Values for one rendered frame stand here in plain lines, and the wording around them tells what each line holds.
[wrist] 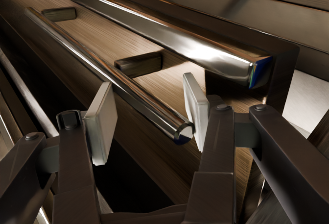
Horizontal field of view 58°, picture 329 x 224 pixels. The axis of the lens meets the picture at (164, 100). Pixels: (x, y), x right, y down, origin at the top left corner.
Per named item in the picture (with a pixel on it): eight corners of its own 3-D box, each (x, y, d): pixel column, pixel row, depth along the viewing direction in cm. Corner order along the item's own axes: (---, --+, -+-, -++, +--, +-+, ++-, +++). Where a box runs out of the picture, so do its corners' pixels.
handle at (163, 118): (246, 99, 19) (242, 119, 20) (65, 2, 42) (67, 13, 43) (176, 128, 16) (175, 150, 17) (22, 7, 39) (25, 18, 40)
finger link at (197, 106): (195, 103, 16) (209, 102, 16) (181, 72, 22) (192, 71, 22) (199, 153, 17) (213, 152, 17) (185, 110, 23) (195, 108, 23)
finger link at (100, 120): (106, 165, 17) (93, 166, 17) (118, 117, 23) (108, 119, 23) (96, 115, 16) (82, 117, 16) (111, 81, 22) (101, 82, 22)
